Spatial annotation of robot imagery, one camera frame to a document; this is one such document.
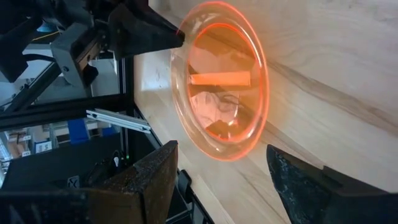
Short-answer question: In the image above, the orange transparent plate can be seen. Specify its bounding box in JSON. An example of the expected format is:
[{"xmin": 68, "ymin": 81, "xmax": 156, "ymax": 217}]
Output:
[{"xmin": 170, "ymin": 1, "xmax": 270, "ymax": 162}]

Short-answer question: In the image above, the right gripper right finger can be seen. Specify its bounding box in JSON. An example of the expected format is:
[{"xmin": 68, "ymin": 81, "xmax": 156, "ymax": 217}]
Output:
[{"xmin": 266, "ymin": 145, "xmax": 398, "ymax": 224}]

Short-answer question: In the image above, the black metal rig frame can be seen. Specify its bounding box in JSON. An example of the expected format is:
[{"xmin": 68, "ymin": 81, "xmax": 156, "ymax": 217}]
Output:
[{"xmin": 0, "ymin": 57, "xmax": 215, "ymax": 224}]

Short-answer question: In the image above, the blue storage bin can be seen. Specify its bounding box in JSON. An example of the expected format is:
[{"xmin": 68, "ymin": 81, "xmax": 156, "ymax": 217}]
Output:
[
  {"xmin": 67, "ymin": 118, "xmax": 91, "ymax": 146},
  {"xmin": 101, "ymin": 126, "xmax": 119, "ymax": 138}
]

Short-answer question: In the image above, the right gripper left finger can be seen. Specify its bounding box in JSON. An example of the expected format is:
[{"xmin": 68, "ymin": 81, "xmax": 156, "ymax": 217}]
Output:
[{"xmin": 0, "ymin": 140, "xmax": 178, "ymax": 224}]

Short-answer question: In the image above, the silver aluminium bar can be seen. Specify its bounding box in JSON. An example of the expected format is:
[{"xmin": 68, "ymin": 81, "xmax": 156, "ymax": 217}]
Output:
[{"xmin": 86, "ymin": 108, "xmax": 152, "ymax": 134}]

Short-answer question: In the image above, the black computer with green light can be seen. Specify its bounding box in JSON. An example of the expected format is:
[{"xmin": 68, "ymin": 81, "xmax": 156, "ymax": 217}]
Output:
[{"xmin": 6, "ymin": 133, "xmax": 131, "ymax": 191}]

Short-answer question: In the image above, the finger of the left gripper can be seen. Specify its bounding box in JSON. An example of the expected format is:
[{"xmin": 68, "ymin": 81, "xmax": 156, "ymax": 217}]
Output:
[{"xmin": 108, "ymin": 2, "xmax": 186, "ymax": 60}]

